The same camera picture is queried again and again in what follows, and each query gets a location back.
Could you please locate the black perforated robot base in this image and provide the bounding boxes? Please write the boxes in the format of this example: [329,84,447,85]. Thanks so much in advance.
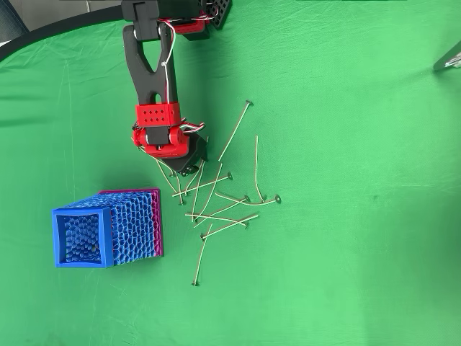
[207,0,233,32]

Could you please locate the chrome stand pole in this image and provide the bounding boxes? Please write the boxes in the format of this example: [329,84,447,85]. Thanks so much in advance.
[433,38,461,71]

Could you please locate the dark chair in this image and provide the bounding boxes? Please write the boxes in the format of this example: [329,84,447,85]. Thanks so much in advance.
[0,0,30,44]

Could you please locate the red white servo cable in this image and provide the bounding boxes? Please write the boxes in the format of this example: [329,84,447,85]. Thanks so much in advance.
[175,120,207,135]
[197,0,219,21]
[158,19,177,105]

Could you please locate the blue and magenta mesh basket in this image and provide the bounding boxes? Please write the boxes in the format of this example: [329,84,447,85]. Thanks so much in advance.
[51,187,165,270]

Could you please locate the green cloth with black rim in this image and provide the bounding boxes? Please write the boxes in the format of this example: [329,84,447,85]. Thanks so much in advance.
[0,0,461,346]

